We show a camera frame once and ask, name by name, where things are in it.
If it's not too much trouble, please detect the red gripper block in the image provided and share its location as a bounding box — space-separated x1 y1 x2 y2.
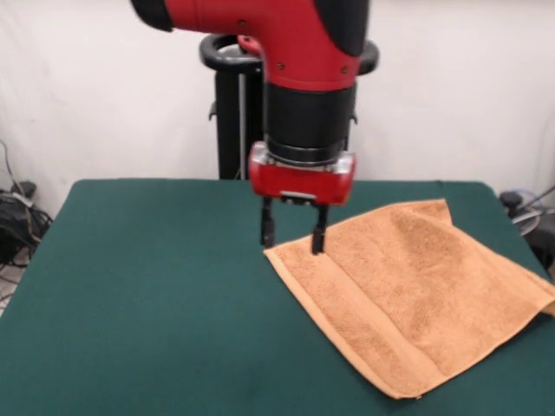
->
248 140 358 256

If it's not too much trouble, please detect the black cable bundle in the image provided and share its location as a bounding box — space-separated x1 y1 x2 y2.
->
0 138 56 304

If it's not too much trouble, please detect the orange terry towel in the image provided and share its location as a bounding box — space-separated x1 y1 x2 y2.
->
263 198 555 400

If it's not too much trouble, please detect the dark green table cloth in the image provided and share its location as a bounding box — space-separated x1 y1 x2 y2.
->
0 179 555 416

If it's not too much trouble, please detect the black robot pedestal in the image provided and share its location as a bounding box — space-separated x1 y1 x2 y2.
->
199 33 381 181

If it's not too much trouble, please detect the black chair base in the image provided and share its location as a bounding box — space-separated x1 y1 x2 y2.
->
529 224 555 278

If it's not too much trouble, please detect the silver round stand base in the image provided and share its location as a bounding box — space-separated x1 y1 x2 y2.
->
511 207 543 237

